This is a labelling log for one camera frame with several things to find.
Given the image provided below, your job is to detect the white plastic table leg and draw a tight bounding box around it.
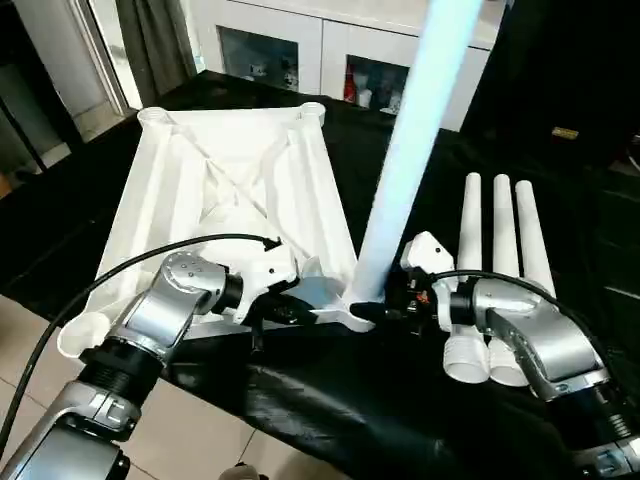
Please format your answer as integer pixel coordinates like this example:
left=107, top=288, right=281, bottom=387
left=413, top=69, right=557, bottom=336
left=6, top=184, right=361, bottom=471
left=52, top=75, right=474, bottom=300
left=344, top=0, right=486, bottom=307
left=487, top=174, right=532, bottom=389
left=442, top=172, right=490, bottom=385
left=513, top=179, right=557, bottom=297

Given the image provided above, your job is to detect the white plastic table top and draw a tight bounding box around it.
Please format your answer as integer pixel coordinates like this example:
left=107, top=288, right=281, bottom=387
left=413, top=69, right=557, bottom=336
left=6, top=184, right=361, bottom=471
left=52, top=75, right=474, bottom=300
left=57, top=102, right=377, bottom=362

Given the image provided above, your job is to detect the black work surface mat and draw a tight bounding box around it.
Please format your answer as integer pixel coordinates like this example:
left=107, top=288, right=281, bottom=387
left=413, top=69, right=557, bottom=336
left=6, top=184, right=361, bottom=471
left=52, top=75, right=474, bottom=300
left=0, top=69, right=640, bottom=480

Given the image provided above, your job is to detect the brown round robot part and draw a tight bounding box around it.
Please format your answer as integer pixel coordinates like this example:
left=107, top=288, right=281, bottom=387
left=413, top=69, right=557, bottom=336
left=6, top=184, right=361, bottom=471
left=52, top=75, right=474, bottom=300
left=219, top=462, right=271, bottom=480

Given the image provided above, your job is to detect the black backdrop cloth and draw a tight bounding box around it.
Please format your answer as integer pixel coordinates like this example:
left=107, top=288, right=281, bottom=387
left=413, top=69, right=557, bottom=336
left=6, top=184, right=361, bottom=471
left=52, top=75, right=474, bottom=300
left=459, top=0, right=640, bottom=171

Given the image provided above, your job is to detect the white glass-door cabinet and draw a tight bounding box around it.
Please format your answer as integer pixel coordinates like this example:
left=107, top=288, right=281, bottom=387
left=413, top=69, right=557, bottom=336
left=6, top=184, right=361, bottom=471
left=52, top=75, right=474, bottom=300
left=192, top=0, right=504, bottom=134

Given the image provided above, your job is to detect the grey curtain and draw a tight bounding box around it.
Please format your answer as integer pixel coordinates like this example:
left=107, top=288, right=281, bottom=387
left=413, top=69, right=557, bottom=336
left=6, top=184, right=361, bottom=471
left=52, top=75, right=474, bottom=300
left=114, top=0, right=199, bottom=101

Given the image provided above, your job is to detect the dark grey side cabinet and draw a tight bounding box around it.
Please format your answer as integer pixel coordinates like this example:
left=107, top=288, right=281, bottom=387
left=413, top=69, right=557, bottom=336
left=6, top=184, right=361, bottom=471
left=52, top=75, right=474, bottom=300
left=0, top=0, right=84, bottom=174

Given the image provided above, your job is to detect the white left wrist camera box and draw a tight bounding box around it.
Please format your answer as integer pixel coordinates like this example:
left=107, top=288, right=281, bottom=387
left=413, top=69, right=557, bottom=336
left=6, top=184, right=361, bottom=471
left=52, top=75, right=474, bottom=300
left=233, top=243, right=315, bottom=327

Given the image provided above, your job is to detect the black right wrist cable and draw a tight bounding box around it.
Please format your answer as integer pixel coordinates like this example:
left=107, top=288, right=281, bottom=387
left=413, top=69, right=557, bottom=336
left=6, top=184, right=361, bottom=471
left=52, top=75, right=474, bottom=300
left=427, top=268, right=631, bottom=401

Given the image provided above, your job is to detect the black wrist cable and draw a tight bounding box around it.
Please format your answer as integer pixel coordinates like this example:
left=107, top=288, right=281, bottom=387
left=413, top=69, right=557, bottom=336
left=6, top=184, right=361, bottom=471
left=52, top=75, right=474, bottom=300
left=0, top=232, right=284, bottom=441
left=427, top=268, right=631, bottom=401

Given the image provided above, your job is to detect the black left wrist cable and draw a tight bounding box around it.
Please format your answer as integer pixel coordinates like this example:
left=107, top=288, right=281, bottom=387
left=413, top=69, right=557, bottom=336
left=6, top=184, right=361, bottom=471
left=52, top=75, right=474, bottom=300
left=0, top=232, right=284, bottom=441

